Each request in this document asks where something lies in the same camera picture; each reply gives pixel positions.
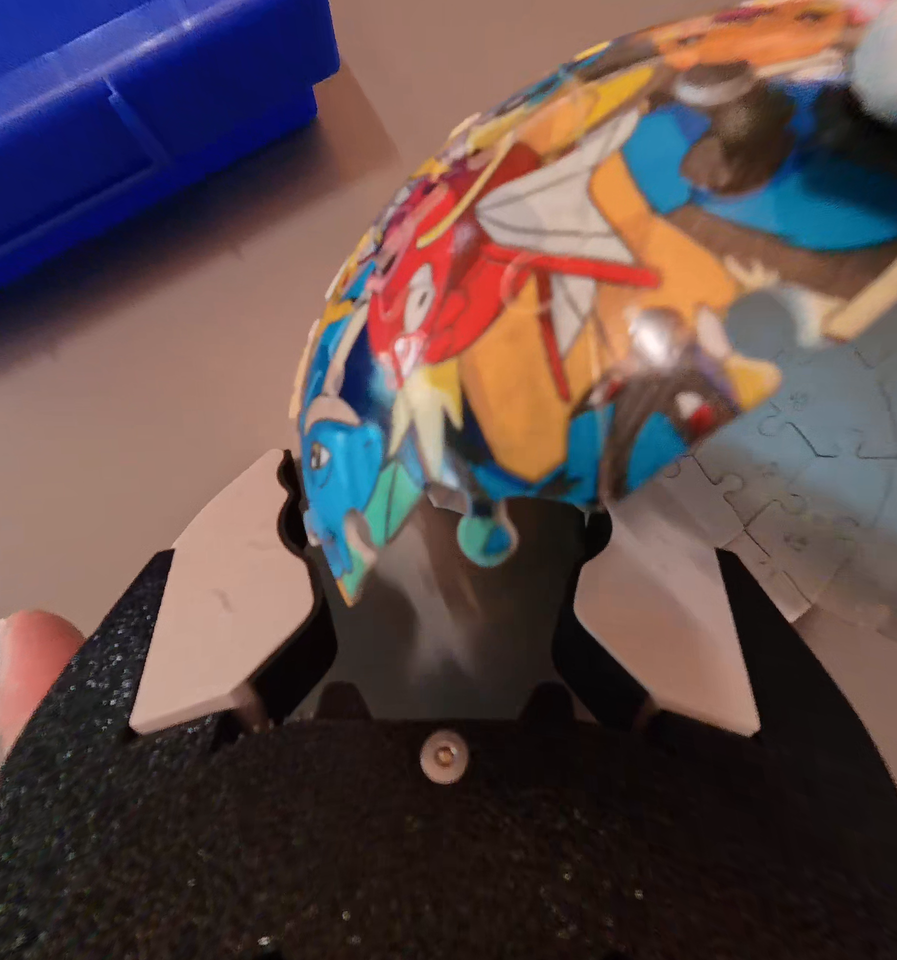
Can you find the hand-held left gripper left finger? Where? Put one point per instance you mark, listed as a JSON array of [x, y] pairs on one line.
[[216, 615]]

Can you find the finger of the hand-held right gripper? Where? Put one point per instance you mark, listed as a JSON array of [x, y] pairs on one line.
[[895, 60]]

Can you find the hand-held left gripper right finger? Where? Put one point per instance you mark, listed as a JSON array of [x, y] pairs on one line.
[[658, 637]]

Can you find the colourful puzzle ball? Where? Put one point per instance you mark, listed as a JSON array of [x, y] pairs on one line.
[[568, 315]]

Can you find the person's left hand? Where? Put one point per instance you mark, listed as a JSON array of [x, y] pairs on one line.
[[36, 667]]

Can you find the blue plastic bin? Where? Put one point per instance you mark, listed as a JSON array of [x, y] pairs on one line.
[[118, 112]]

